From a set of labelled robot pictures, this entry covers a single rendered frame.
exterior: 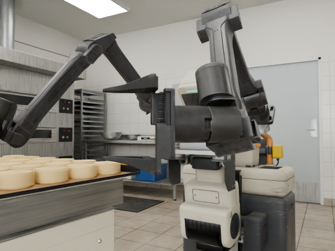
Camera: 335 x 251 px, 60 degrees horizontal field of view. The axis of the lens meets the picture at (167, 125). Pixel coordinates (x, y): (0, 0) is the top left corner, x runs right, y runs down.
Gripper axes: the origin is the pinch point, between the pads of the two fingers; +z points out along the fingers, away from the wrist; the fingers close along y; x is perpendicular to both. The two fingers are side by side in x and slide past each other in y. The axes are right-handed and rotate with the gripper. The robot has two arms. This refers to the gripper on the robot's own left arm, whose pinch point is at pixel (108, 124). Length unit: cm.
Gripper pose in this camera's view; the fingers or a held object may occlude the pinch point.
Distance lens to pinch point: 42.9
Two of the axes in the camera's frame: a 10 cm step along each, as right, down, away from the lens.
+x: -2.0, 0.2, 9.8
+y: 0.0, 10.0, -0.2
